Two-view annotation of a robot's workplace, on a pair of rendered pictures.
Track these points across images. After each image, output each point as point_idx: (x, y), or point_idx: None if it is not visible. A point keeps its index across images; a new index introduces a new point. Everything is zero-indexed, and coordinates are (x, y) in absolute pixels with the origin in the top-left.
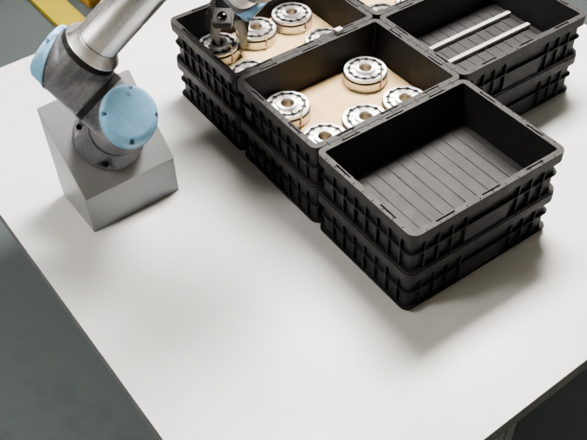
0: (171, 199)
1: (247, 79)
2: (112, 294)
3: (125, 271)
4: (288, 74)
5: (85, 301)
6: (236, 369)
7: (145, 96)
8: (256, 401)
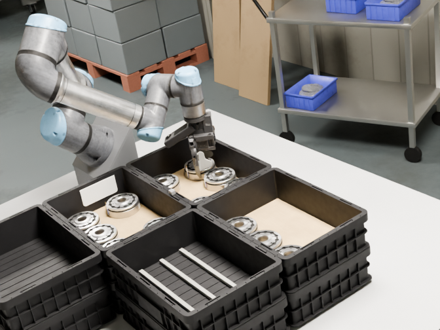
0: None
1: (124, 170)
2: (29, 203)
3: None
4: (143, 190)
5: (27, 197)
6: None
7: (56, 120)
8: None
